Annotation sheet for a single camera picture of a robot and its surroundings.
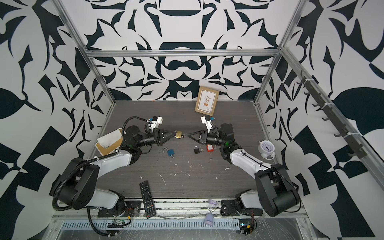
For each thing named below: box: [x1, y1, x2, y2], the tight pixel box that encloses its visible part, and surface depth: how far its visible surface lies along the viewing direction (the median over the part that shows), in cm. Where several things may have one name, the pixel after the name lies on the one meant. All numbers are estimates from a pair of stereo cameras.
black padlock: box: [194, 145, 200, 154], surface depth 96 cm
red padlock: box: [206, 144, 214, 152], surface depth 96 cm
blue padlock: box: [162, 146, 175, 157], surface depth 96 cm
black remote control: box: [139, 180, 157, 219], surface depth 77 cm
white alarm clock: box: [258, 140, 276, 160], surface depth 94 cm
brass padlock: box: [175, 131, 182, 139], surface depth 76 cm
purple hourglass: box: [204, 199, 218, 226], surface depth 73 cm
